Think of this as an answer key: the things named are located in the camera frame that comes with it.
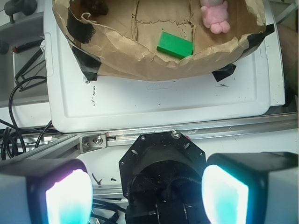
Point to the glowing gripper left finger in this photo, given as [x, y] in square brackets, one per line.
[45, 191]

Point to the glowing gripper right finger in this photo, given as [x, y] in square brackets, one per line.
[251, 188]

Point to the dark rough rock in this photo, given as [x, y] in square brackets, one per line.
[95, 7]

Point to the brown paper bag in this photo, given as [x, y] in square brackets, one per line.
[157, 40]

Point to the green rectangular block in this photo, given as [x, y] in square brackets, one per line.
[174, 46]

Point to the pink plush bunny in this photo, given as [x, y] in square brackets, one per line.
[215, 15]

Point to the aluminium frame rail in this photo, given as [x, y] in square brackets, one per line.
[260, 133]

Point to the metal corner bracket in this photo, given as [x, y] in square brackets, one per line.
[91, 142]

